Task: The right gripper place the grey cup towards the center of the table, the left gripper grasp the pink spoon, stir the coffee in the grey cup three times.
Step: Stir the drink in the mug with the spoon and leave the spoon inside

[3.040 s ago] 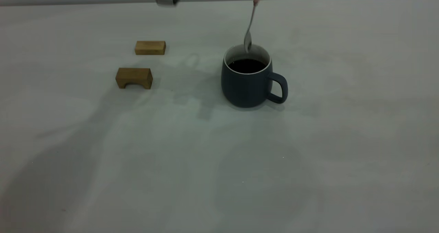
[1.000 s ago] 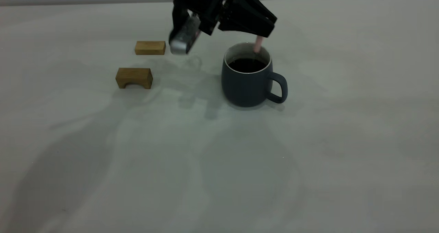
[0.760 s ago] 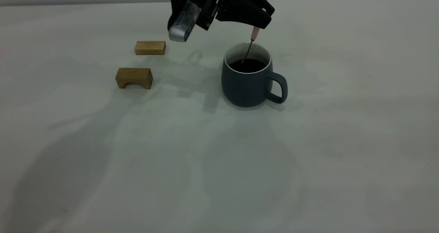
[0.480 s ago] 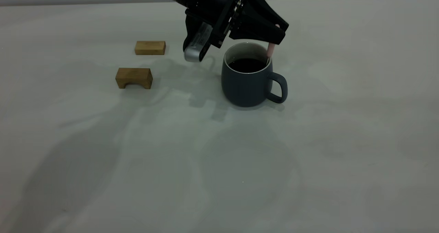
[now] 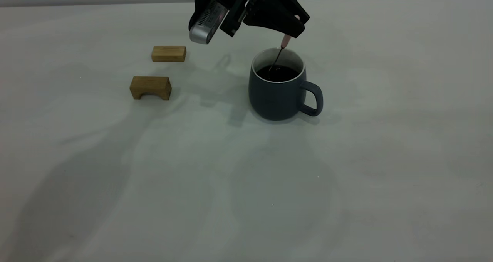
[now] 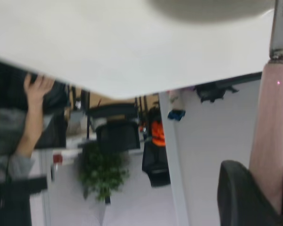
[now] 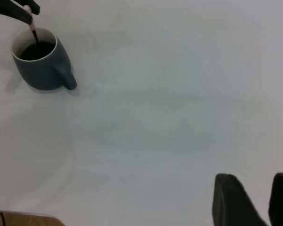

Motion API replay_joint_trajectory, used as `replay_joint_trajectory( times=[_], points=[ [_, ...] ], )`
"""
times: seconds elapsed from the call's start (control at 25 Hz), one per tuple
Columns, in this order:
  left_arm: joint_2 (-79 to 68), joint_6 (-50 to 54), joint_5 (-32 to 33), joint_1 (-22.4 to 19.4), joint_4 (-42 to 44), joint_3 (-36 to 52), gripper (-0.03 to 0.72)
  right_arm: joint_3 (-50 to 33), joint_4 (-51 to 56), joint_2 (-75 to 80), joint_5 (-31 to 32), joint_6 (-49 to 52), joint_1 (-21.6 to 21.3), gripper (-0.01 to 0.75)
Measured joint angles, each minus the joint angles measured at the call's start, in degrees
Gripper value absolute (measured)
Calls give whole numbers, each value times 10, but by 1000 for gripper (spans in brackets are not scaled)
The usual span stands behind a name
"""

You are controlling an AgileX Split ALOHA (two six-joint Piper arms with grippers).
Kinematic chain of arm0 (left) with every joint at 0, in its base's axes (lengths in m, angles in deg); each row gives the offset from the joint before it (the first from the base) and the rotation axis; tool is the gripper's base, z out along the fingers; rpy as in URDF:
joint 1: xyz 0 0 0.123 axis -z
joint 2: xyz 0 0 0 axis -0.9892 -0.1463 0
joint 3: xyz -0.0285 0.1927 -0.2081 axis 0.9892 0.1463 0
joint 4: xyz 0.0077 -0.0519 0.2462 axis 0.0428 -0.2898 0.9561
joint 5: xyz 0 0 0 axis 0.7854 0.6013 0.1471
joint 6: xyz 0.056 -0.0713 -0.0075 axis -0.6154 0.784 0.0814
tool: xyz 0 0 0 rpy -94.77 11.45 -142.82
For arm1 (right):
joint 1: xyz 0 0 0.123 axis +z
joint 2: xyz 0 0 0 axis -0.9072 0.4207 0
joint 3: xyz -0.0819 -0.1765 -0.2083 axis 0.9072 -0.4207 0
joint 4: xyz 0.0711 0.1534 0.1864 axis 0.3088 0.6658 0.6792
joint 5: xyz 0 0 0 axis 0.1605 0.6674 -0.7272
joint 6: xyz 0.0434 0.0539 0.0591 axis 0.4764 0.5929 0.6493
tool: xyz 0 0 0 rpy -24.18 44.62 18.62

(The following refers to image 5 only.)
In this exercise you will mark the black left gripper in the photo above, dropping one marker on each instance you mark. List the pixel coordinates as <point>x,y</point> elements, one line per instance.
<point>238,0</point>

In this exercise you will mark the dark grey ceramic mug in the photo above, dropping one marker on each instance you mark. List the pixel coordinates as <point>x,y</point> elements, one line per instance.
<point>275,100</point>

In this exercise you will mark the dark coffee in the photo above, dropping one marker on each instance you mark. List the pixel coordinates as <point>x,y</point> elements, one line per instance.
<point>283,74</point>

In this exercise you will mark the flat wooden block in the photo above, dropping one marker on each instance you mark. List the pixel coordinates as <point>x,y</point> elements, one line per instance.
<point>168,54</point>

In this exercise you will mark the arched wooden block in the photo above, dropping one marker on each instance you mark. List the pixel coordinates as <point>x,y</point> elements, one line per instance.
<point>150,84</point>

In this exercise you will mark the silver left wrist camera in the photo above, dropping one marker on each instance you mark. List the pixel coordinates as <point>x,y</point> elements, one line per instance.
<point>204,25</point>

